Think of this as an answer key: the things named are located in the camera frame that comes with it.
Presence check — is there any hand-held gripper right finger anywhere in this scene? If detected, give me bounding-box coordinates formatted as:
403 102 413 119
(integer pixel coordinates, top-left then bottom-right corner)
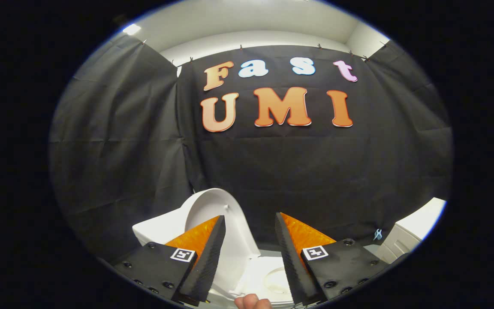
275 212 390 306

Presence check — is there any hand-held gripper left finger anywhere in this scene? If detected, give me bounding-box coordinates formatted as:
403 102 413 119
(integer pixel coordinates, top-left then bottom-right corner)
113 215 227 307

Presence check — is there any white toilet with tank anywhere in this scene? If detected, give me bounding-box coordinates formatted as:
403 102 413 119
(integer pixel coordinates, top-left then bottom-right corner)
132 205 299 309

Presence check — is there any white toilet lid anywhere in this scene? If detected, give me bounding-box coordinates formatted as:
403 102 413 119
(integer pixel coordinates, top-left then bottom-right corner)
184 188 261 297

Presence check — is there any black backdrop cloth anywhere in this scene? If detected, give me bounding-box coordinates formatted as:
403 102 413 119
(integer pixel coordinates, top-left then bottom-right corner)
49 34 452 264

